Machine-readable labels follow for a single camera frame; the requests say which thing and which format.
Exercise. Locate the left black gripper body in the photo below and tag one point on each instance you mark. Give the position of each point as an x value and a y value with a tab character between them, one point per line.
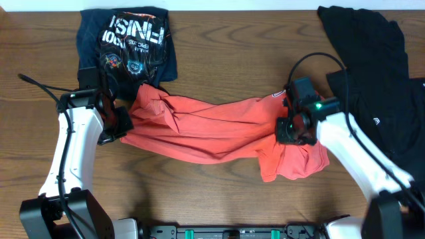
119	125

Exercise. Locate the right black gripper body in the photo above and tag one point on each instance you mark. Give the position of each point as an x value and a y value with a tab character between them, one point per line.
288	131

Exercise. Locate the red-orange t-shirt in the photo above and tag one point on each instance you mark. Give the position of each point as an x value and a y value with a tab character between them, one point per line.
198	132

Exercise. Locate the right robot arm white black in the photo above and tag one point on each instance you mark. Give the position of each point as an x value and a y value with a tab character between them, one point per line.
396	200

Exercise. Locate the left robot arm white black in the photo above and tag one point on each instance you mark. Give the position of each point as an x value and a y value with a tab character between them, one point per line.
65	206

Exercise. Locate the folded navy printed t-shirt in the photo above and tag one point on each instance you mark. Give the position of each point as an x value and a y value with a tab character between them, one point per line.
129	46

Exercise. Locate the black garment pile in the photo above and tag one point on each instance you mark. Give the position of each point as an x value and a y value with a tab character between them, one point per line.
387	104

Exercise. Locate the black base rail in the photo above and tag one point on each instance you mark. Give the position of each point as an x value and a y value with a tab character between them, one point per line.
232	232

